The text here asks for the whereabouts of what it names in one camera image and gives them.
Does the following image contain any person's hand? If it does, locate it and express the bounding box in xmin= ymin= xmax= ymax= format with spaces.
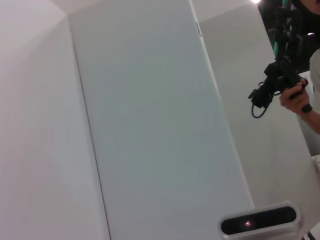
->
xmin=278 ymin=78 xmax=311 ymax=114

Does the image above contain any black handheld controller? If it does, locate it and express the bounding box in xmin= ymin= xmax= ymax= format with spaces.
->
xmin=247 ymin=59 xmax=314 ymax=113

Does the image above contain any person's forearm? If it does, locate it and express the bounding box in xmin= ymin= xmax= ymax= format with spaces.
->
xmin=298 ymin=104 xmax=320 ymax=138

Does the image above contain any person's white shirt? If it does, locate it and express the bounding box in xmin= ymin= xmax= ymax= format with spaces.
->
xmin=308 ymin=48 xmax=320 ymax=83

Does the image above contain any black controller cable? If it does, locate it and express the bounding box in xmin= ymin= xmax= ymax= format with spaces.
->
xmin=250 ymin=92 xmax=282 ymax=119

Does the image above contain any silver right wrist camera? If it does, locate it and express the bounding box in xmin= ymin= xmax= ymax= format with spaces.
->
xmin=218 ymin=199 xmax=305 ymax=240

